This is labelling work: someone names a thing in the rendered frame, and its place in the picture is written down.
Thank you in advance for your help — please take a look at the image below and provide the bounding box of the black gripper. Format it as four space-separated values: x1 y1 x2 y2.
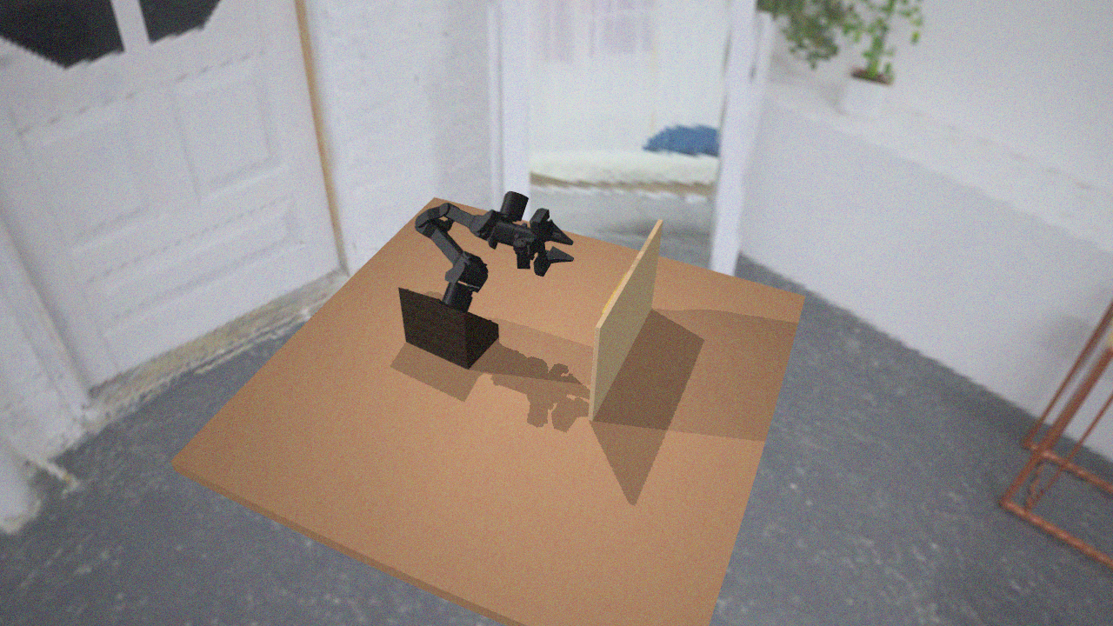
510 209 574 276

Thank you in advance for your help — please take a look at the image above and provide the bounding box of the tan flat board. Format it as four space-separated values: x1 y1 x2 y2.
588 219 663 421

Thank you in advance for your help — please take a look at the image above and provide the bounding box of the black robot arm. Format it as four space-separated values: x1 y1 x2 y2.
415 190 535 313

